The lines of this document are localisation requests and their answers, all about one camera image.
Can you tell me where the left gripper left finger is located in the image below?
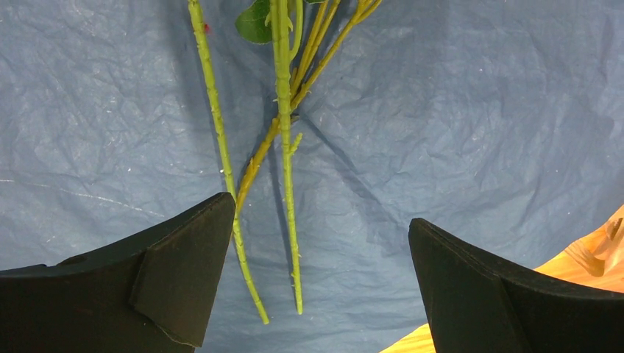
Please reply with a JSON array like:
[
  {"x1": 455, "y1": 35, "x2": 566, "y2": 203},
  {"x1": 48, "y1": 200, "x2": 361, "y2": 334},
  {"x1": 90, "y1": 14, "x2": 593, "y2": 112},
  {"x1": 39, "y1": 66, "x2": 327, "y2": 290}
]
[{"x1": 1, "y1": 192, "x2": 235, "y2": 352}]

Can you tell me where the flower bouquet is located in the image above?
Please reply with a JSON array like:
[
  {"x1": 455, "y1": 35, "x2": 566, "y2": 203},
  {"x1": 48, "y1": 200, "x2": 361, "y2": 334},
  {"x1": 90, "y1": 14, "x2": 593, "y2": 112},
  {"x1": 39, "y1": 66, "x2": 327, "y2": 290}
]
[{"x1": 187, "y1": 1, "x2": 381, "y2": 324}]

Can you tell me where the blue wrapping paper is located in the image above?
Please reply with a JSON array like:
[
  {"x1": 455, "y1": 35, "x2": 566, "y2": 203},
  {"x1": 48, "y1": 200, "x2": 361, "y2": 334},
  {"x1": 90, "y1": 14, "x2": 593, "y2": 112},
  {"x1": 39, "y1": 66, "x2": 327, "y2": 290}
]
[{"x1": 1, "y1": 1, "x2": 623, "y2": 352}]

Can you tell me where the tan ribbon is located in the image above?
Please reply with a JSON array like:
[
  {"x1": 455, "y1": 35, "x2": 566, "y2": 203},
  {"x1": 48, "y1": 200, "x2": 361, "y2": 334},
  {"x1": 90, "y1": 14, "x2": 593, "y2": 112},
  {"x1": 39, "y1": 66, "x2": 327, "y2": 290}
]
[{"x1": 564, "y1": 217, "x2": 623, "y2": 277}]

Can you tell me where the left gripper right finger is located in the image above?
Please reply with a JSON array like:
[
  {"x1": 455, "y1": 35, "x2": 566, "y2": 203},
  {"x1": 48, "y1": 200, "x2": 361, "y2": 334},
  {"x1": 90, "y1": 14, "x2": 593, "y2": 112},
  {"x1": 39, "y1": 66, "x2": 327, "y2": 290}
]
[{"x1": 408, "y1": 218, "x2": 623, "y2": 352}]

